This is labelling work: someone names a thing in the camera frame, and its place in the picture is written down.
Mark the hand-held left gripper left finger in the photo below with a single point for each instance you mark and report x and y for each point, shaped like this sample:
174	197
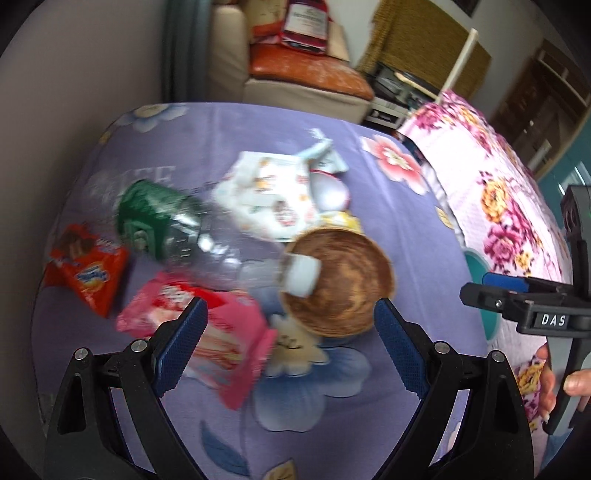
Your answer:
182	341

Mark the wooden cabinet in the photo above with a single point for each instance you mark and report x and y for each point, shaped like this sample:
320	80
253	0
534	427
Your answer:
540	101

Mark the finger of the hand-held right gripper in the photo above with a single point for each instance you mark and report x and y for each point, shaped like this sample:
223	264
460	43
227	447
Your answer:
505	281
489	300

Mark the yellow wrapper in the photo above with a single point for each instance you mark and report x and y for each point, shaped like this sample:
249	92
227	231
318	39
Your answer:
344	222

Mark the black media player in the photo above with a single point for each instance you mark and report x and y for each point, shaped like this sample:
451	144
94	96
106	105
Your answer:
397	85

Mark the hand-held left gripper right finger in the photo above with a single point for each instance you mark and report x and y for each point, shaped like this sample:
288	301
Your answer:
397	341

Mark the cartoon print pillow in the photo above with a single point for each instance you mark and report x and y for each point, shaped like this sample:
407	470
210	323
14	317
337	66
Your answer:
268	18

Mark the orange seat cushion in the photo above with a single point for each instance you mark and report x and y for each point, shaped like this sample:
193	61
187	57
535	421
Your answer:
304	69

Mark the white printed packet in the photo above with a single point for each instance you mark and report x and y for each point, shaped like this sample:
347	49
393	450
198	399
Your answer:
258	194

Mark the pink floral quilt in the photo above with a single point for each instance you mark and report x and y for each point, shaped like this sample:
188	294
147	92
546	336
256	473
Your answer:
498	194

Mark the small white cup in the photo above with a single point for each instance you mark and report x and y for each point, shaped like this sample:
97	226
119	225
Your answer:
300	274

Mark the red Hennessy box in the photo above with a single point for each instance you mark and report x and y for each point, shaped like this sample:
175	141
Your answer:
304	23

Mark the pink wafer packet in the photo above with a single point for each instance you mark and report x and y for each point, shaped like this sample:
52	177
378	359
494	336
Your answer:
231	337

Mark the grey curtain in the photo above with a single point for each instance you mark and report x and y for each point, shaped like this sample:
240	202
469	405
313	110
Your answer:
184	46

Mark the teal bin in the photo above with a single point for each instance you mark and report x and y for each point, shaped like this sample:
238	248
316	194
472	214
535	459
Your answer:
474	265

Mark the white pole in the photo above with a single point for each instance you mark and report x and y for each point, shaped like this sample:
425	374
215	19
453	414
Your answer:
459	62

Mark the red orange snack packet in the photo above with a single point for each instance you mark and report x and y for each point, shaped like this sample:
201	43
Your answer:
87	272

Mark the leopard print cloth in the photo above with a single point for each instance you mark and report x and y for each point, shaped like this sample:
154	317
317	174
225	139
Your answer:
415	37

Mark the clear plastic bottle green label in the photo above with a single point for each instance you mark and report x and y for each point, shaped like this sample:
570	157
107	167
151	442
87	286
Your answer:
152	217

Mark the teal door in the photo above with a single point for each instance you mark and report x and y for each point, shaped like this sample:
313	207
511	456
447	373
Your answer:
568	161

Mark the cream armchair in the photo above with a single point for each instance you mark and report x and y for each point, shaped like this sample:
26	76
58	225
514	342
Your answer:
231	55

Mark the purple floral bed sheet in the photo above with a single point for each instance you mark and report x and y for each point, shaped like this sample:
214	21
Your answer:
231	134

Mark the beige pillow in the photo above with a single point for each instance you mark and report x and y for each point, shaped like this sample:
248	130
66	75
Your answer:
337	44

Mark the grey fabric headboard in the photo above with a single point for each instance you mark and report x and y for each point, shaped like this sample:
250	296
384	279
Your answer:
78	78

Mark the brown wooden bowl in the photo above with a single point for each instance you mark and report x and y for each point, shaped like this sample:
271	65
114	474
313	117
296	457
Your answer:
351	277

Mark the person's right hand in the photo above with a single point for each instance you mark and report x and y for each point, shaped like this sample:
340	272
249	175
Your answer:
579	383

